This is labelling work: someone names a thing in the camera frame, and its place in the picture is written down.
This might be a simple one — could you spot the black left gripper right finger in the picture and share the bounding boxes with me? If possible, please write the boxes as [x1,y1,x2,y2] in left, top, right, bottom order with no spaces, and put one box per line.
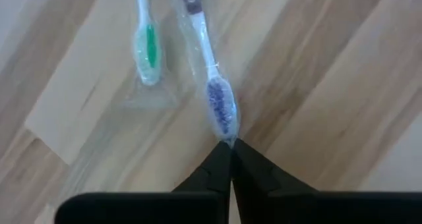
[231,138,318,224]

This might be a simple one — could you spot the green toothbrush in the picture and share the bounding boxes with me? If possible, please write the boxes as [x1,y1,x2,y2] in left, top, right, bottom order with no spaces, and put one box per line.
[131,0,164,86]

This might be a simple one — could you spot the purple toothbrush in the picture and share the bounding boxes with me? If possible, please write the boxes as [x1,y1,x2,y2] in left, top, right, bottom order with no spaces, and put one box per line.
[169,0,241,149]

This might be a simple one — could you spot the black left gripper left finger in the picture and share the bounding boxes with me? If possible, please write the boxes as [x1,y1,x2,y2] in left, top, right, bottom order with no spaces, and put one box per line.
[171,141,231,194]

